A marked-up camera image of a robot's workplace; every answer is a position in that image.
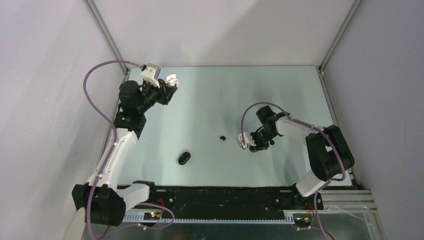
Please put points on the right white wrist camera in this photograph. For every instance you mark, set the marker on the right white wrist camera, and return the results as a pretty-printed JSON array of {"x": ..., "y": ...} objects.
[{"x": 245, "y": 140}]

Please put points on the white earbud charging case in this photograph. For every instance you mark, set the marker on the white earbud charging case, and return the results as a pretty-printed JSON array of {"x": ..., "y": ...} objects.
[{"x": 172, "y": 80}]

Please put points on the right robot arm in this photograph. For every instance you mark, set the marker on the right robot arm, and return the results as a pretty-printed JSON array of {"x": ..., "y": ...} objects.
[{"x": 328, "y": 152}]

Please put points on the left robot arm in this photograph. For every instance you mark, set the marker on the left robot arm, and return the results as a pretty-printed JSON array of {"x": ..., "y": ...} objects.
[{"x": 103, "y": 201}]

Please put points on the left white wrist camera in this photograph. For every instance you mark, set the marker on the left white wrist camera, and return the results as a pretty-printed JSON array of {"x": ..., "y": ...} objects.
[{"x": 150, "y": 74}]

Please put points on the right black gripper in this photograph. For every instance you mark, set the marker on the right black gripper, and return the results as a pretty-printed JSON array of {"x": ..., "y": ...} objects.
[{"x": 258, "y": 146}]

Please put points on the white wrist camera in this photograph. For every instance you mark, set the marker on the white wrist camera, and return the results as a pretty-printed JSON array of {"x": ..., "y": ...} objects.
[
  {"x": 245, "y": 140},
  {"x": 150, "y": 74}
]

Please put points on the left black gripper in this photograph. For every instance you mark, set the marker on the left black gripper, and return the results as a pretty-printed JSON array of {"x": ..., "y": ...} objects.
[{"x": 165, "y": 92}]

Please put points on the black charging case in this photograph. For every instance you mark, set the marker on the black charging case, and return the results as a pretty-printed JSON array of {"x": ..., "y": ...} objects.
[{"x": 184, "y": 158}]

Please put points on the aluminium frame rail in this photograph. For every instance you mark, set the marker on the aluminium frame rail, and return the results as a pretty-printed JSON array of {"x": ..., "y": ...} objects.
[{"x": 335, "y": 200}]

